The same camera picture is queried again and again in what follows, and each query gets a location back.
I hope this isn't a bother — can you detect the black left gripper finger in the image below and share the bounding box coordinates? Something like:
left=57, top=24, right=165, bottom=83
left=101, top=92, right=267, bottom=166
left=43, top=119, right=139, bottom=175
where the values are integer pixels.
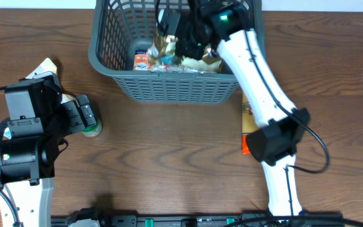
left=76, top=95, right=98, bottom=127
left=62, top=100, right=86, bottom=135

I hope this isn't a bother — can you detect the green lid jar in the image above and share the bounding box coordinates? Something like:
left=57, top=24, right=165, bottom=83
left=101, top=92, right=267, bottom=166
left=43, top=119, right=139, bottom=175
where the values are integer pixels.
left=81, top=119, right=103, bottom=137

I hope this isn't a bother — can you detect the gold foil snack bag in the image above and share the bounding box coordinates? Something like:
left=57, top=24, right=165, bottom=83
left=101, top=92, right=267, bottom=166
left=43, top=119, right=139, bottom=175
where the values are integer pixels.
left=147, top=33, right=223, bottom=74

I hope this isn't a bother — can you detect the beige paper pouch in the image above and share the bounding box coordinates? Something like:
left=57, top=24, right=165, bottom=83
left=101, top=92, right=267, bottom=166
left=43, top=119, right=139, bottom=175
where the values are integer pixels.
left=3, top=57, right=78, bottom=139

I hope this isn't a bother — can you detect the orange white snack packet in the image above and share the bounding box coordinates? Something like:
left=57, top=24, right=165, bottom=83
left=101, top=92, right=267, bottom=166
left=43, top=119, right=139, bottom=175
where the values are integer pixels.
left=133, top=50, right=149, bottom=71

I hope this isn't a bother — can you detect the spaghetti packet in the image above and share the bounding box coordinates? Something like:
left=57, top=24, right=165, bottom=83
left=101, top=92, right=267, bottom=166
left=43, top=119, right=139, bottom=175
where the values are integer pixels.
left=241, top=95, right=258, bottom=154

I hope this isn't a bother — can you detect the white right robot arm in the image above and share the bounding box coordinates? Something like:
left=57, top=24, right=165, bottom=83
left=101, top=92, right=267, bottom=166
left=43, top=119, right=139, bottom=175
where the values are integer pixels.
left=156, top=1, right=317, bottom=216

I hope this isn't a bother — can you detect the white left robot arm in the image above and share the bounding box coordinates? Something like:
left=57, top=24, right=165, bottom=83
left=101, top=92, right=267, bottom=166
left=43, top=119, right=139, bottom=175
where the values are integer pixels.
left=0, top=79, right=97, bottom=226

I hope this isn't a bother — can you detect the grey plastic basket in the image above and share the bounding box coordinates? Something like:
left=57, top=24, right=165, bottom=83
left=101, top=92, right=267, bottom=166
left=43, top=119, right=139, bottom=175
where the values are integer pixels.
left=88, top=0, right=266, bottom=105

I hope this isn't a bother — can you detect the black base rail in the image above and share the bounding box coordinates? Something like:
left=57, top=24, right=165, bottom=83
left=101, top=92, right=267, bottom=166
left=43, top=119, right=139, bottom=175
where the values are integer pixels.
left=51, top=208, right=344, bottom=227

